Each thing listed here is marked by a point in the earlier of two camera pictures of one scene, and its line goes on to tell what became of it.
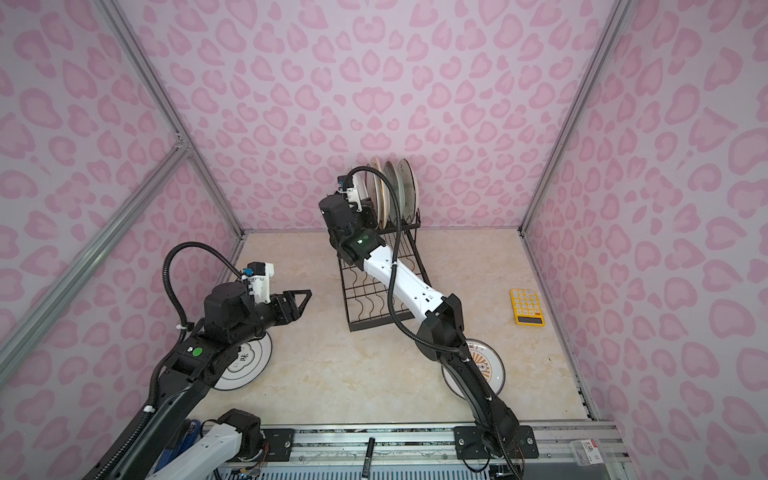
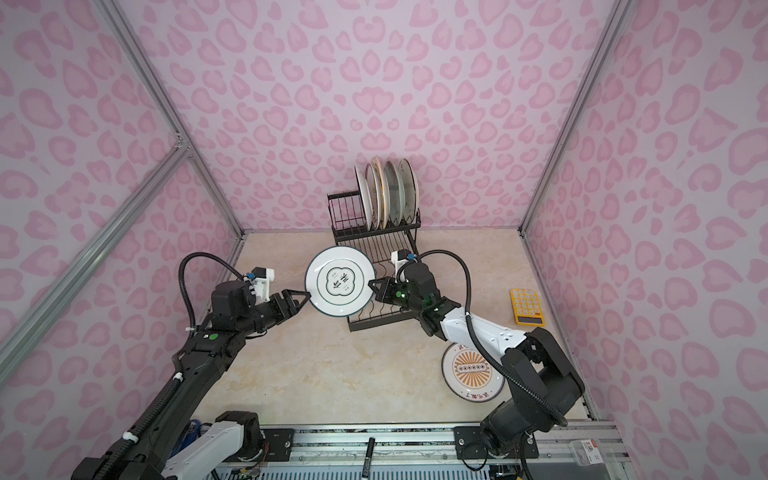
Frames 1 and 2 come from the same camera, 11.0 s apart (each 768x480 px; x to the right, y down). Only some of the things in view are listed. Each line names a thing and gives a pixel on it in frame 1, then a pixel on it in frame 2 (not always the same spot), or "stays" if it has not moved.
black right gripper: (369, 210) → (386, 293)
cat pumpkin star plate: (380, 192) stays
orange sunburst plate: (489, 363) stays
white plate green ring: (251, 364) → (337, 280)
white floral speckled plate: (407, 189) stays
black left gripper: (294, 311) stays
